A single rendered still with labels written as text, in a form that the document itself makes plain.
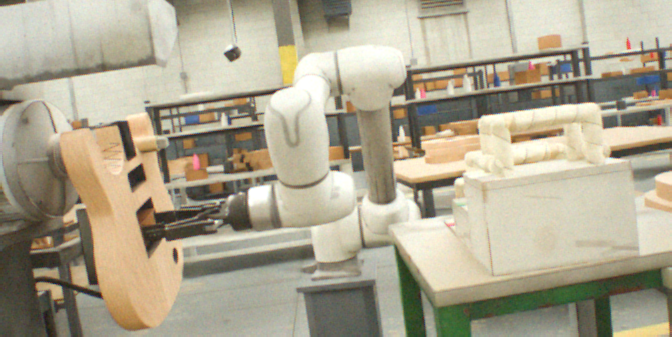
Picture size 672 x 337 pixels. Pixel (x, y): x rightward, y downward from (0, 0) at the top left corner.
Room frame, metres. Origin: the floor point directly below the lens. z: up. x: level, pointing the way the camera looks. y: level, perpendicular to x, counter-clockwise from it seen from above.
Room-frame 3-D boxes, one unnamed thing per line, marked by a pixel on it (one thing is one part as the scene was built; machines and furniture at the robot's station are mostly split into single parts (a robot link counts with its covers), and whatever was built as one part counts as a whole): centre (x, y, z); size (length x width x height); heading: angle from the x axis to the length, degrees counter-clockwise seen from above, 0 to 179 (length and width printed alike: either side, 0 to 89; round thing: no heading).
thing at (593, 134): (0.86, -0.45, 1.15); 0.03 x 0.03 x 0.09
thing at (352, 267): (1.77, 0.09, 0.73); 0.22 x 0.18 x 0.06; 84
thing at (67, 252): (1.18, 0.70, 1.02); 0.19 x 0.04 x 0.04; 2
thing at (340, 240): (1.77, 0.06, 0.87); 0.18 x 0.16 x 0.22; 87
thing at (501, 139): (0.87, -0.29, 1.15); 0.03 x 0.03 x 0.09
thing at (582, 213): (0.91, -0.37, 1.02); 0.27 x 0.15 x 0.17; 90
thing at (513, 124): (0.86, -0.37, 1.20); 0.20 x 0.03 x 0.03; 88
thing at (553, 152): (1.02, -0.37, 1.12); 0.20 x 0.03 x 0.03; 88
